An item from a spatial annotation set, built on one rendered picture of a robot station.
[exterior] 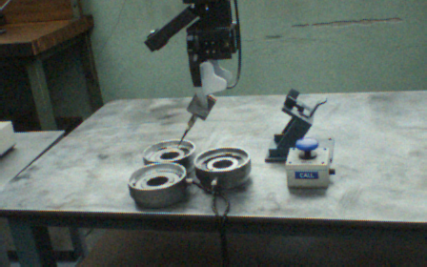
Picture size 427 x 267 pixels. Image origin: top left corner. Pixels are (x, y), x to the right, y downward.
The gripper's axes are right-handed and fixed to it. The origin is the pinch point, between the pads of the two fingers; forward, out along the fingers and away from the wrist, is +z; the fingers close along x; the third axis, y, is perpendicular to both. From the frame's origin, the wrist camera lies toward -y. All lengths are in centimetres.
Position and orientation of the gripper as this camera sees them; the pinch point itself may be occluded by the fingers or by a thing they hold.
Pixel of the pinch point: (204, 99)
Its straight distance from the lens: 105.6
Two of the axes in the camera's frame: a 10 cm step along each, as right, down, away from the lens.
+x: 2.3, -3.8, 9.0
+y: 9.7, -0.2, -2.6
